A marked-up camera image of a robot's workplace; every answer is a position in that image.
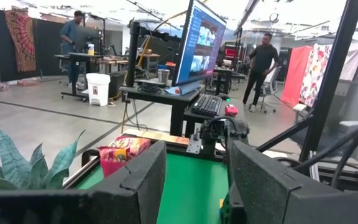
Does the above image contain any light blue paper sheet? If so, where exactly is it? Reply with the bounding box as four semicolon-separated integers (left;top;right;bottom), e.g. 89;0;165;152
163;80;201;96

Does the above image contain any small red device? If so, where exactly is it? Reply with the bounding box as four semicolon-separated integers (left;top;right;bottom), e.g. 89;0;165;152
224;104;239;118

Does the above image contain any red patterned wall tapestry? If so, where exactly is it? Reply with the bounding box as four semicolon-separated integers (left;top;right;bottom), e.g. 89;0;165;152
4;8;37;73

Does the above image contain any black standing desk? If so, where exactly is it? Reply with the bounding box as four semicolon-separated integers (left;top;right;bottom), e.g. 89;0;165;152
53;52;103;102

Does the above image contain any white trash bin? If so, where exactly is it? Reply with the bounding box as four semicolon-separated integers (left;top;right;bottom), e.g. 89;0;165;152
85;72;111;107

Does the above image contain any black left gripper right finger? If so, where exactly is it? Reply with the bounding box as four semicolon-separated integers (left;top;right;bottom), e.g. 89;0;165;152
227;139;358;224

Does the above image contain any snake plant in white pot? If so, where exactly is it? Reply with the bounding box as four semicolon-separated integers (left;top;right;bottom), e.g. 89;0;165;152
0;129;86;191

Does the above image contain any red hanging cloth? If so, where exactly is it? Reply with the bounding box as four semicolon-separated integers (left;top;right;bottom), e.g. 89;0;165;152
280;45;314;108

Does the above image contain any white hanging cloth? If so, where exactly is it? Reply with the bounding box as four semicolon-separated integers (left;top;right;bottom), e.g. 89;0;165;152
340;42;358;82

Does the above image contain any metal cup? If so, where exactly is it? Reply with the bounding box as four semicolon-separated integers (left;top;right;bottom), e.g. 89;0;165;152
157;68;171;83

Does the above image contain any black left wrist camera cable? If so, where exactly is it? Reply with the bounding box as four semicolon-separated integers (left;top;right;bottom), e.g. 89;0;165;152
292;114;358;189

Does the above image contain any black cable coil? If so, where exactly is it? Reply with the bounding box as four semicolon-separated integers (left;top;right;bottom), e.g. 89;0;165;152
137;82;163;95

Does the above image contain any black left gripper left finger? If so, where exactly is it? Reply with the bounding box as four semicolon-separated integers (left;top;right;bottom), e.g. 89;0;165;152
0;139;168;224

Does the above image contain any black computer monitor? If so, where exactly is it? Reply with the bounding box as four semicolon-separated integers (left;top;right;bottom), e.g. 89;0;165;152
73;26;101;54

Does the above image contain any pink plastic bin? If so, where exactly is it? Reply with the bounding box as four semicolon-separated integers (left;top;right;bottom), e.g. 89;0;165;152
97;146;152;179

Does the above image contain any floral hanging cloth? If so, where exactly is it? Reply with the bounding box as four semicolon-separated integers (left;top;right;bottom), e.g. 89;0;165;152
298;42;334;108

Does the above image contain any black computer desk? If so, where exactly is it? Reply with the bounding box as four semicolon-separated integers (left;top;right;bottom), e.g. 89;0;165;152
119;84;229;138

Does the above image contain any grey mesh office chair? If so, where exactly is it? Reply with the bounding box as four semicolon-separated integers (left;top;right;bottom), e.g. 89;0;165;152
291;79;358;158

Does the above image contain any black computer keyboard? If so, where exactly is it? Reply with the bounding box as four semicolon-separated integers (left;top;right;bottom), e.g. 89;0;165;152
191;93;224;118

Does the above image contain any computer monitor with blue screen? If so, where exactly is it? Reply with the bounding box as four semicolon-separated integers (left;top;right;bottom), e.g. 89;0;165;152
172;0;227;88

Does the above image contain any black monitor stand pole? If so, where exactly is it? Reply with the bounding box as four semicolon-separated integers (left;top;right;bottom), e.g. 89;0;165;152
125;19;183;88

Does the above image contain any person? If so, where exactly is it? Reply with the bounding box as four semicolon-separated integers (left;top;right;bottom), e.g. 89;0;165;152
242;32;280;113
60;10;86;88

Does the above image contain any black waste bin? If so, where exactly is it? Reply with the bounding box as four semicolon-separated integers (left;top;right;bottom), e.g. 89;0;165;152
108;70;127;100

